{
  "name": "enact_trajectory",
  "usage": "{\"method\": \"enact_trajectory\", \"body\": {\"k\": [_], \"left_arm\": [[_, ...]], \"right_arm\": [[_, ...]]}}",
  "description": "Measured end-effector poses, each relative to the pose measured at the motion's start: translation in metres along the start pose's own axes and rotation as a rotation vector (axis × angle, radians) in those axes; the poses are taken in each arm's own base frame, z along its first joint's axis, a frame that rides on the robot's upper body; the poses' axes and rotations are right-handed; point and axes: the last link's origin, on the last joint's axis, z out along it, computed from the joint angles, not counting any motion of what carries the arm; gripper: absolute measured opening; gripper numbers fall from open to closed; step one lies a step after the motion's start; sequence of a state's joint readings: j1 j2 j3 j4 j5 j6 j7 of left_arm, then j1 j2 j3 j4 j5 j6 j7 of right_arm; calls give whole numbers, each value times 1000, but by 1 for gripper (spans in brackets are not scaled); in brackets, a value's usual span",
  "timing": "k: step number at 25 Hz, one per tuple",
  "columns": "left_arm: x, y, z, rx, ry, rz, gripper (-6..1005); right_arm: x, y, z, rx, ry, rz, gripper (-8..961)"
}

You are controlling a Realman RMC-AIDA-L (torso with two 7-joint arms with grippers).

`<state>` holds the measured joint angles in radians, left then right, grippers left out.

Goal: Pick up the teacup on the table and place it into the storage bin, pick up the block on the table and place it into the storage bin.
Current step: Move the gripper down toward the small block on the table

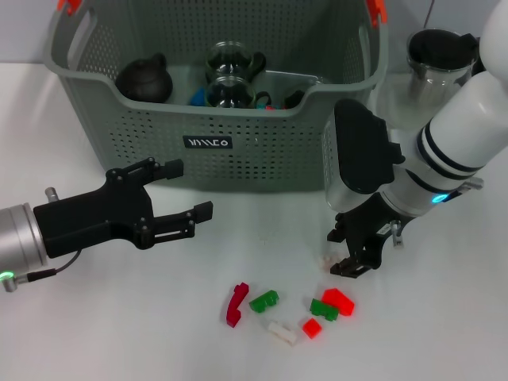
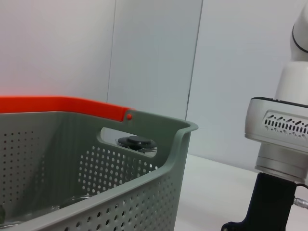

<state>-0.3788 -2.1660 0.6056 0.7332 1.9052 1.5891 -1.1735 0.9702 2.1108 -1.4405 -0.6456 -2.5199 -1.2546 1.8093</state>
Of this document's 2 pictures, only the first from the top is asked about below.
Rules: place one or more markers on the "dark clay teapot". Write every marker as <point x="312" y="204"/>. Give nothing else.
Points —
<point x="145" y="81"/>

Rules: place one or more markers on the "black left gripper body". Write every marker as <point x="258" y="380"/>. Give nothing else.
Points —
<point x="99" y="214"/>

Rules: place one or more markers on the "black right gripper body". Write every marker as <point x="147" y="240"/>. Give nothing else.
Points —
<point x="369" y="226"/>

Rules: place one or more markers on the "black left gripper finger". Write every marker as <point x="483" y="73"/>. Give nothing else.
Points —
<point x="202" y="212"/>
<point x="174" y="168"/>

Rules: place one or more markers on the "green toy brick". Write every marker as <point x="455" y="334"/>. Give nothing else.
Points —
<point x="322" y="309"/>
<point x="262" y="301"/>

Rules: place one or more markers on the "glass teapot black lid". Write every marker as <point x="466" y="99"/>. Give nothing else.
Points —
<point x="432" y="75"/>

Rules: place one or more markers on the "red sloped toy brick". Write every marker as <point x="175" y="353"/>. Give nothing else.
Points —
<point x="341" y="301"/>

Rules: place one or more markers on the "dark red curved toy brick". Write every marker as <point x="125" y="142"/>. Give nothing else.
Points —
<point x="235" y="307"/>

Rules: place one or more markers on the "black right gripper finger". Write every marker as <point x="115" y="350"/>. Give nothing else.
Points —
<point x="337" y="232"/>
<point x="353" y="269"/>

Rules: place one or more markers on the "red square toy brick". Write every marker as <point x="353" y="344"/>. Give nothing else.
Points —
<point x="312" y="328"/>

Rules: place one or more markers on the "white toy brick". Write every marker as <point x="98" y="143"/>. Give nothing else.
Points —
<point x="282" y="333"/>
<point x="326" y="262"/>

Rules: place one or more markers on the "grey-green perforated storage bin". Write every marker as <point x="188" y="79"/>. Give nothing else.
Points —
<point x="258" y="158"/>

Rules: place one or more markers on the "teal toy plate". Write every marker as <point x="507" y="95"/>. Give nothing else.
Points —
<point x="262" y="106"/>

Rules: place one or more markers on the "blue toy plate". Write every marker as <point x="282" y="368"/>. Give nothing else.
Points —
<point x="197" y="98"/>

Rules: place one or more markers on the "small silver connector stub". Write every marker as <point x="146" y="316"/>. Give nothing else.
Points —
<point x="476" y="184"/>
<point x="51" y="193"/>

